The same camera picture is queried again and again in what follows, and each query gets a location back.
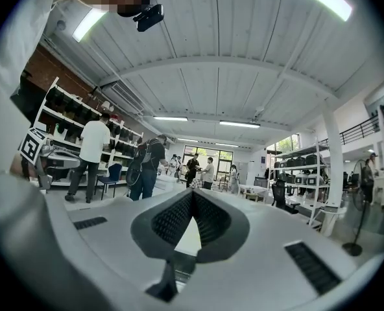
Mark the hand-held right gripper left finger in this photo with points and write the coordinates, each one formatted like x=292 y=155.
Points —
x=114 y=238

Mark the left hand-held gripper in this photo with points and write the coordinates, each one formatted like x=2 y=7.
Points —
x=30 y=146

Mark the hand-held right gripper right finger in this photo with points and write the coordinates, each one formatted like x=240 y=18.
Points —
x=270 y=254

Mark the person's left forearm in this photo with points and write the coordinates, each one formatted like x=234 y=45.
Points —
x=18 y=165

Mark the white shelf with bags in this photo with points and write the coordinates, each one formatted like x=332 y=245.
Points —
x=65 y=115

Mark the black office chair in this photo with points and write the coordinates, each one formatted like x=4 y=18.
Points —
x=283 y=196

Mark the blue chair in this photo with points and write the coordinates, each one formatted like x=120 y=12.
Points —
x=112 y=173

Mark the person's white shirt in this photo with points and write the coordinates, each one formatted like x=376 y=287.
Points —
x=10 y=76

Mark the white round side table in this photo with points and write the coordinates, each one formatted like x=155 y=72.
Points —
x=333 y=215

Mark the black backpack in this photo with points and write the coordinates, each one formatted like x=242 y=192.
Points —
x=138 y=167

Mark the black floor fan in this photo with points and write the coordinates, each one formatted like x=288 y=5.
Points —
x=352 y=249

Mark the white rack with black cases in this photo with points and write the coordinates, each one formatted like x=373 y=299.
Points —
x=302 y=173

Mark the ceiling air conditioner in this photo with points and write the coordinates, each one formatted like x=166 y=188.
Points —
x=124 y=97

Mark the black balcony railing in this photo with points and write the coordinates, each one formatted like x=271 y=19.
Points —
x=360 y=131

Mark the black head camera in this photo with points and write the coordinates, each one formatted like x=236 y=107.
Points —
x=150 y=18

